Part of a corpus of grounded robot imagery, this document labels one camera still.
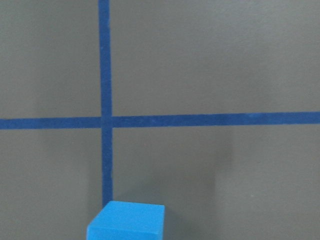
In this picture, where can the blue tape centre vertical line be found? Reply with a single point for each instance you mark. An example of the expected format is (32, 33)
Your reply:
(106, 100)

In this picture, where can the blue tape upper horizontal line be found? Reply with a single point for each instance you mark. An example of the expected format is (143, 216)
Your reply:
(149, 121)

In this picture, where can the blue block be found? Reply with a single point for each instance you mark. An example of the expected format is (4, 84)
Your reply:
(120, 220)

